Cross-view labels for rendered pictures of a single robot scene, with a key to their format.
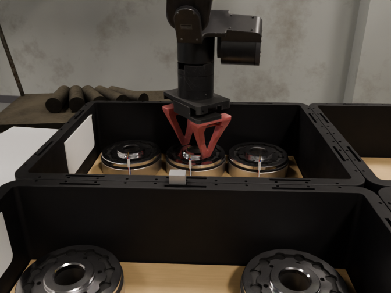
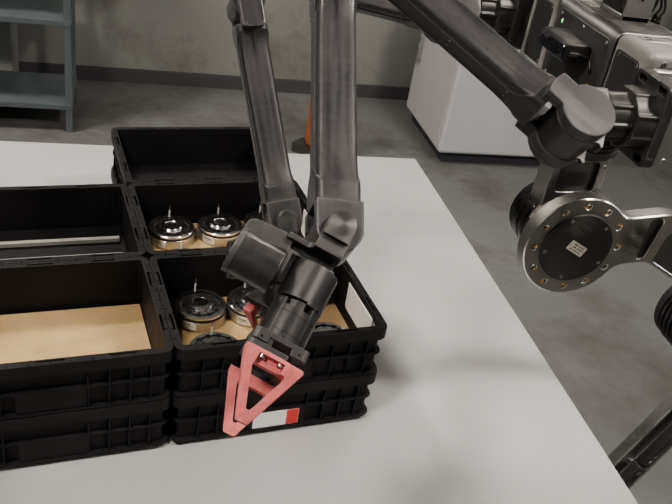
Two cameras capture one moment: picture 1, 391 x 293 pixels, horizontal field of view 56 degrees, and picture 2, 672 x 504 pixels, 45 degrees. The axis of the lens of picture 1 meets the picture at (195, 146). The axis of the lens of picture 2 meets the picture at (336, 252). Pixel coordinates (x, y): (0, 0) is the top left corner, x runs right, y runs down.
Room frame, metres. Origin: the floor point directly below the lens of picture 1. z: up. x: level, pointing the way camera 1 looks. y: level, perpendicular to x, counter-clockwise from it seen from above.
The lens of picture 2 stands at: (1.70, -0.49, 1.83)
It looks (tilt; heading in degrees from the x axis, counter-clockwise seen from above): 31 degrees down; 152
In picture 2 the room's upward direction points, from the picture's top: 10 degrees clockwise
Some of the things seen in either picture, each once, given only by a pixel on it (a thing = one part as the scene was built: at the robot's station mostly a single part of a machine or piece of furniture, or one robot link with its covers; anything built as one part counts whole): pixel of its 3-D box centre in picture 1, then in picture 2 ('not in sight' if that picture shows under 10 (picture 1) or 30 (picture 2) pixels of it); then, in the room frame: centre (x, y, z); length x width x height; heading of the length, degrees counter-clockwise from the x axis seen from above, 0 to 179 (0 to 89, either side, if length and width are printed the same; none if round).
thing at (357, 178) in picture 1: (192, 139); (265, 296); (0.50, 0.00, 0.92); 0.40 x 0.30 x 0.02; 88
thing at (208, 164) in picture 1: (195, 153); not in sight; (0.58, 0.00, 0.86); 0.10 x 0.10 x 0.01
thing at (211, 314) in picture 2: not in sight; (200, 304); (0.43, -0.10, 0.86); 0.10 x 0.10 x 0.01
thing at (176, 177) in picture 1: (177, 177); not in sight; (0.35, 0.02, 0.94); 0.02 x 0.01 x 0.01; 88
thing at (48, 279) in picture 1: (69, 275); not in sight; (0.28, 0.12, 0.86); 0.05 x 0.05 x 0.01
